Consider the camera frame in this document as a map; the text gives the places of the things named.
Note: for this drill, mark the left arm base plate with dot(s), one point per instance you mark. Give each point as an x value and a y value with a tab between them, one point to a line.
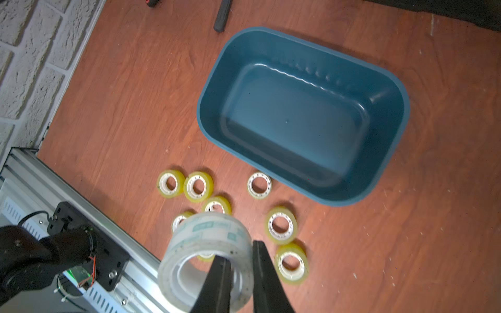
79	242

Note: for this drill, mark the yellow tape roll one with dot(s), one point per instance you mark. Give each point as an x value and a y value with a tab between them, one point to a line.
281	225

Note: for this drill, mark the teal plastic storage box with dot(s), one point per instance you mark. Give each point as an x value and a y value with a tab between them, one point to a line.
324	123

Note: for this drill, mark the yellow tape roll three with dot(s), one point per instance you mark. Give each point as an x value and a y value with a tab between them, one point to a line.
198	187

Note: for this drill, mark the yellow tape roll six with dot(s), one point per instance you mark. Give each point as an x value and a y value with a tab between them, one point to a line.
291	264

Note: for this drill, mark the large clear tape roll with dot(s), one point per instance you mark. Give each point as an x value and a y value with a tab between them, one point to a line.
206	233

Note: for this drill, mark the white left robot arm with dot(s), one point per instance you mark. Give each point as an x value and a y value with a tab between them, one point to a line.
30	264

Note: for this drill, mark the left green circuit board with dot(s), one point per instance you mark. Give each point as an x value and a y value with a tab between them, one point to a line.
79	277

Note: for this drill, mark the yellow tape roll five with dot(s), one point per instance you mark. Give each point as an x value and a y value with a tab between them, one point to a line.
259	185

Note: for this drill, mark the yellow tape roll seven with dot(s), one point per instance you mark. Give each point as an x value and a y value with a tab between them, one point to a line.
180	218

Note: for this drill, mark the aluminium front rail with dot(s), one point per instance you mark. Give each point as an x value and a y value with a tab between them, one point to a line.
30	193

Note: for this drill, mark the yellow tape roll four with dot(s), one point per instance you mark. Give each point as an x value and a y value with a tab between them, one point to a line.
218	204

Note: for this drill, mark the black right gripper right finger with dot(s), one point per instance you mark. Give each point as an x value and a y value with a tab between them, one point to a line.
268	292

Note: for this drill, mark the yellow tape roll two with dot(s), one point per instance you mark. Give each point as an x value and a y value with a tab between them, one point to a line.
170	183

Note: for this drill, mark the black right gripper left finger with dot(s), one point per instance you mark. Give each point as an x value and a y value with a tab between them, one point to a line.
215	293

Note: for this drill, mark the grey claw hammer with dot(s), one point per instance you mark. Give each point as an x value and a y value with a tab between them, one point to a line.
222	16

